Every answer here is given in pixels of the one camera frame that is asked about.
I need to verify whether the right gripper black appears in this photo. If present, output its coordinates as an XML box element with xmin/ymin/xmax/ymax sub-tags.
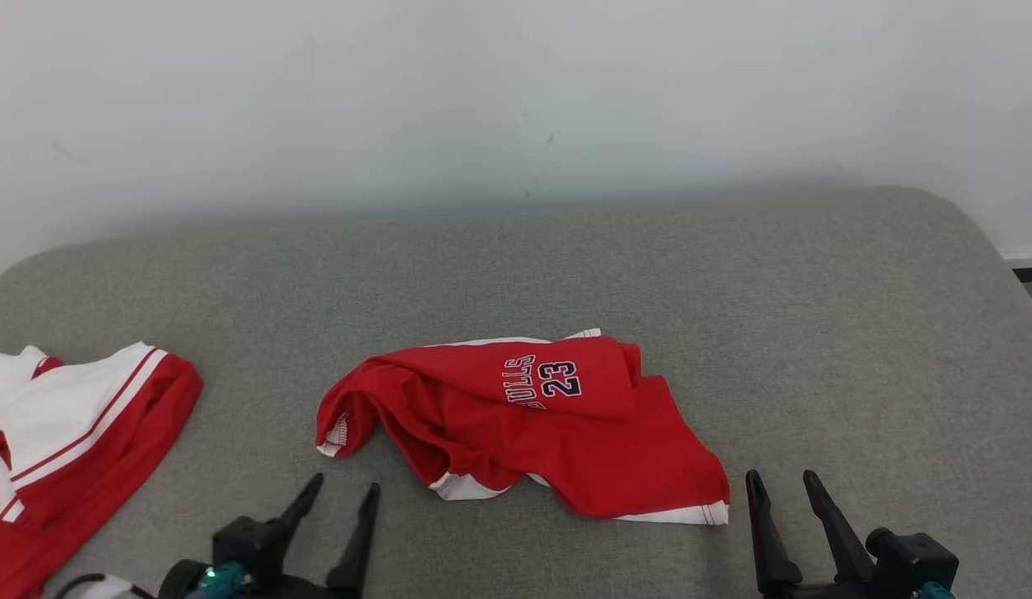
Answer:
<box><xmin>746</xmin><ymin>470</ymin><xmax>889</xmax><ymax>599</ymax></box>

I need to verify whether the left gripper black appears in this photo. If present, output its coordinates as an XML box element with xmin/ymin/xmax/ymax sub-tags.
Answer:
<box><xmin>158</xmin><ymin>473</ymin><xmax>381</xmax><ymax>599</ymax></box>

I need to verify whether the red basketball shorts number 23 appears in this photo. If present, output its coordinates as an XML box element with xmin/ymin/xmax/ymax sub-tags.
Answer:
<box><xmin>316</xmin><ymin>329</ymin><xmax>731</xmax><ymax>527</ymax></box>

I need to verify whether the red white basketball jersey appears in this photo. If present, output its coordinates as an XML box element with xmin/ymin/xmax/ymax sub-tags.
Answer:
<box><xmin>0</xmin><ymin>341</ymin><xmax>205</xmax><ymax>599</ymax></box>

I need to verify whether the grey fabric sofa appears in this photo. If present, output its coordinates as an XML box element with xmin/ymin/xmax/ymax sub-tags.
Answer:
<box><xmin>0</xmin><ymin>185</ymin><xmax>1032</xmax><ymax>599</ymax></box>

